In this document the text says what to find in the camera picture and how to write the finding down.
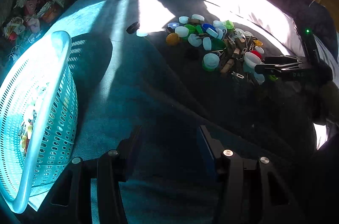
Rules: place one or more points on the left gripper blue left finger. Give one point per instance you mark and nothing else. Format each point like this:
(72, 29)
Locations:
(128, 153)

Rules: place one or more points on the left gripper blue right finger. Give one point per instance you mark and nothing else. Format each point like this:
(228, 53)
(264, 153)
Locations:
(211, 151)

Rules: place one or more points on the light green bottle cap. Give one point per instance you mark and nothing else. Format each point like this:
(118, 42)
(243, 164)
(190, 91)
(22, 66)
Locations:
(272, 78)

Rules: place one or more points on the large white lid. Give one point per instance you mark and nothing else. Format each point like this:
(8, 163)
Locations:
(251, 60)

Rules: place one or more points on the dark navy blanket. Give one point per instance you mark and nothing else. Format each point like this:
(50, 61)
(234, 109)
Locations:
(313, 15)

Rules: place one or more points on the red bottle cap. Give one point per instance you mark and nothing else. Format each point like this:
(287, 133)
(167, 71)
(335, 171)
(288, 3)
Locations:
(256, 53)

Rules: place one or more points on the green rimmed white cap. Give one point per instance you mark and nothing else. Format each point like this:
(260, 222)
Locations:
(210, 62)

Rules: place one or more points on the bright green bottle cap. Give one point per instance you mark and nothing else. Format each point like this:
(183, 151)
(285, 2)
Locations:
(229, 25)

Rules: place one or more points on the dark green bottle cap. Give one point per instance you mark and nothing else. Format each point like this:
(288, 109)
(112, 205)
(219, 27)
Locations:
(217, 44)

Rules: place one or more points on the teal plastic basket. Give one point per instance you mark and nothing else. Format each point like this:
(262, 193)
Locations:
(39, 113)

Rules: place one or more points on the blue bottle cap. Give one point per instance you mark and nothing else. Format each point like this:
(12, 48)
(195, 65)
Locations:
(205, 26)

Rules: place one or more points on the yellow bottle cap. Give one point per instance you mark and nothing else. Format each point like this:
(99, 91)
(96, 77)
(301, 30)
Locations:
(172, 39)

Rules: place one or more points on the white bottle cap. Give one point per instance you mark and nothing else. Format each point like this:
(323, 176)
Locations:
(182, 31)
(198, 17)

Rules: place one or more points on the black bottle cap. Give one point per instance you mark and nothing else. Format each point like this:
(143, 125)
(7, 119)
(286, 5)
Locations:
(133, 28)

